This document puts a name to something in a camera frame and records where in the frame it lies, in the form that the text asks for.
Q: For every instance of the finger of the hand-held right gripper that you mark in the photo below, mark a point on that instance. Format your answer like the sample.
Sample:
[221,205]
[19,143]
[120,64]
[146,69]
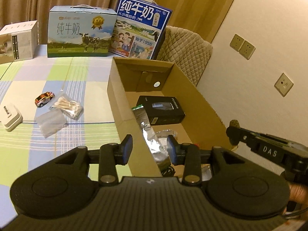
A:
[240,134]

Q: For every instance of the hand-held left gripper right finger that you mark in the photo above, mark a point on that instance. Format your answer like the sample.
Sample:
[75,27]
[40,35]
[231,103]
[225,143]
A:
[171,149]

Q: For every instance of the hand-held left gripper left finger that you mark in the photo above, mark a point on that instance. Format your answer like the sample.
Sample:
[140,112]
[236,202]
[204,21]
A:
[127,149]

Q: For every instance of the dark fuzzy ball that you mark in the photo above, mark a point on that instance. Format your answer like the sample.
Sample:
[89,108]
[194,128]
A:
[234,123]

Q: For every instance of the silver foil bag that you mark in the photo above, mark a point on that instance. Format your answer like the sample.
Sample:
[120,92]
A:
[150,137]

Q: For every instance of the black product box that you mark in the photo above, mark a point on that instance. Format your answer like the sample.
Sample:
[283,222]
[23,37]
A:
[168,119]

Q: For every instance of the brown cardboard box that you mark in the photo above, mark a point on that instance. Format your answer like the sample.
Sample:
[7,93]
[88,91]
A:
[125,105]

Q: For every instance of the bag of cotton swabs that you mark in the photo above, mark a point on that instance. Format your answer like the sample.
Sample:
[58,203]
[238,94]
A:
[68,105]

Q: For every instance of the clear plastic bag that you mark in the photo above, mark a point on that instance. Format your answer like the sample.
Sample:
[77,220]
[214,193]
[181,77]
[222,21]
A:
[50,122]

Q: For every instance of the small toy car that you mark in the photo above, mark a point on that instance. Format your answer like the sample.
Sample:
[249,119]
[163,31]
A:
[44,98]

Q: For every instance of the white plastic case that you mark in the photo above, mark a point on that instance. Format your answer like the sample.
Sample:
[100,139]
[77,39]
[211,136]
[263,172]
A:
[10,120]

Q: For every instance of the person's right hand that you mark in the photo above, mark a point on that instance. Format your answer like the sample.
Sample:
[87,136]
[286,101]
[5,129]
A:
[299,192]

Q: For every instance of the checked tablecloth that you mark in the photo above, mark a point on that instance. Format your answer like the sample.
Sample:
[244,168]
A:
[72,77]

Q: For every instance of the chair with quilted cover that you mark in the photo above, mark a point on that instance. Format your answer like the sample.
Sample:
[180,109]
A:
[187,50]

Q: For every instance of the dark blue milk carton box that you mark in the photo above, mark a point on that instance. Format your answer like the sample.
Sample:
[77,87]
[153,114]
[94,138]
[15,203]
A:
[139,28]

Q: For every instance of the light blue milk carton box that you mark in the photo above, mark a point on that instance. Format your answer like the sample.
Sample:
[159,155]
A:
[79,33]

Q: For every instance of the wooden door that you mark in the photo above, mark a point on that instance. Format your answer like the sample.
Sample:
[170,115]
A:
[192,0]

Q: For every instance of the white and brown product box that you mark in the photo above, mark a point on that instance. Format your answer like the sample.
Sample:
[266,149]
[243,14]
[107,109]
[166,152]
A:
[24,41]

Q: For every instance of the beige wall socket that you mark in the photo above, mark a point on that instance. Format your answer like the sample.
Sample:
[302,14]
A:
[237,42]
[247,50]
[284,84]

